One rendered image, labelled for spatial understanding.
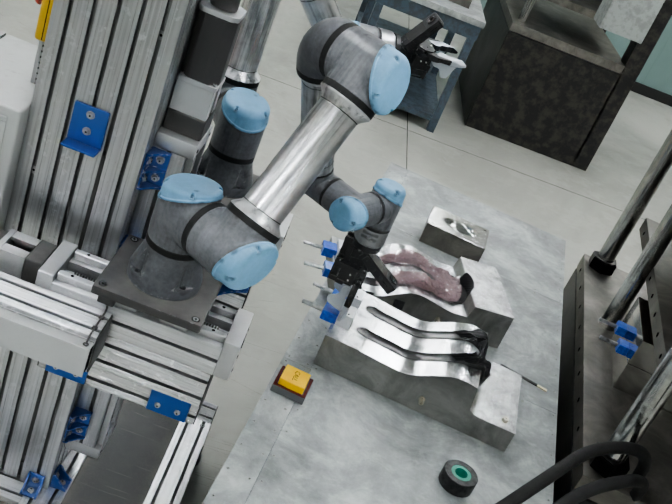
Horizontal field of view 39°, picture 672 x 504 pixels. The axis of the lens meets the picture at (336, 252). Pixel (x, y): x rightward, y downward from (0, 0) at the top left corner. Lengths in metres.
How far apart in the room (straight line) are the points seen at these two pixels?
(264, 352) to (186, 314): 1.78
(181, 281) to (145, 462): 0.95
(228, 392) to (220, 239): 1.69
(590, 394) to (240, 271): 1.32
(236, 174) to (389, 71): 0.69
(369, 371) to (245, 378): 1.27
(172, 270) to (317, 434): 0.51
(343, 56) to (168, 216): 0.44
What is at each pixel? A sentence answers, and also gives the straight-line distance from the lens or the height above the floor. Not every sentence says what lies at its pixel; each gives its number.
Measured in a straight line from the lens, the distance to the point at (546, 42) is 6.61.
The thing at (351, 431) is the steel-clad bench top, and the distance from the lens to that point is 2.13.
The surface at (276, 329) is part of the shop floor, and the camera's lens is 3.76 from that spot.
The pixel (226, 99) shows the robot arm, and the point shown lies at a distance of 2.25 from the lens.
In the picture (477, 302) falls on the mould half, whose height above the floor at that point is 0.91.
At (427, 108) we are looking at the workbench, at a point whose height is 0.11.
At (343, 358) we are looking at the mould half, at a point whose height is 0.85.
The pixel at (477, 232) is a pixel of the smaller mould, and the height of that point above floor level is 0.87.
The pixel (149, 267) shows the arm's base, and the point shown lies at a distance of 1.86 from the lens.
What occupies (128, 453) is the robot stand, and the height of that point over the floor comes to 0.21.
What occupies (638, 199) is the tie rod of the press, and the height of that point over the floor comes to 1.08.
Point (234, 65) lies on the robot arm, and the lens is 2.34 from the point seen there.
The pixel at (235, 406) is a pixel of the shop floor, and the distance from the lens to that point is 3.33.
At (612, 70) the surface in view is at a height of 0.73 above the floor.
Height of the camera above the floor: 2.10
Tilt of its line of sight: 28 degrees down
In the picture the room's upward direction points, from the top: 23 degrees clockwise
